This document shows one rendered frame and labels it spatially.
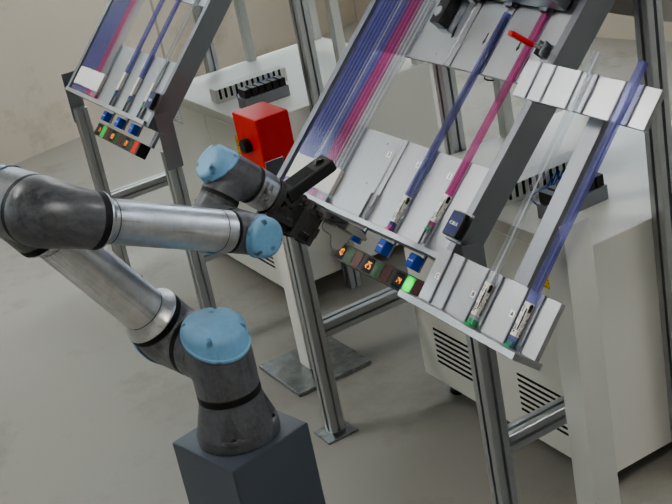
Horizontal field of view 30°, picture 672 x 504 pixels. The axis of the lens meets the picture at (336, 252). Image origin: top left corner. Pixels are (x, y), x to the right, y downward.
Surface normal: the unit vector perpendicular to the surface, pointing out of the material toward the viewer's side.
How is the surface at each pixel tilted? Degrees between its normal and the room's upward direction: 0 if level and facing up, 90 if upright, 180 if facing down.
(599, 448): 90
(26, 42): 90
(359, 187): 44
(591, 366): 90
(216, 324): 8
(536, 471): 0
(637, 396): 90
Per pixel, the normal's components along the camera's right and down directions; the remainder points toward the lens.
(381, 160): -0.72, -0.40
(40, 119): 0.68, 0.18
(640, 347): 0.51, 0.26
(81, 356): -0.18, -0.90
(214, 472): -0.71, 0.40
